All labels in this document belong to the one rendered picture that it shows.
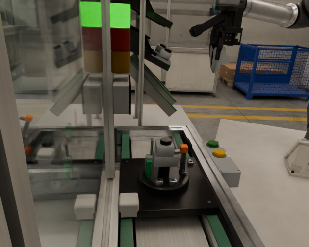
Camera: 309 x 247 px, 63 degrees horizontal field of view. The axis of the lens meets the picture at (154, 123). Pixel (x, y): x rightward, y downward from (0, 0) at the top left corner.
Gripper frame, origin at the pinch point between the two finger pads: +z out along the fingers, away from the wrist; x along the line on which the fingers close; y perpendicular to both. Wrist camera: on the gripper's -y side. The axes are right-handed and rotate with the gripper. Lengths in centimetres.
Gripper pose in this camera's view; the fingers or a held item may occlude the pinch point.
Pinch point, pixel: (212, 68)
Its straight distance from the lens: 93.1
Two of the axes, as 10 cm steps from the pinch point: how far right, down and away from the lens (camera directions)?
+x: -1.1, -3.9, 9.2
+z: -0.5, 9.2, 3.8
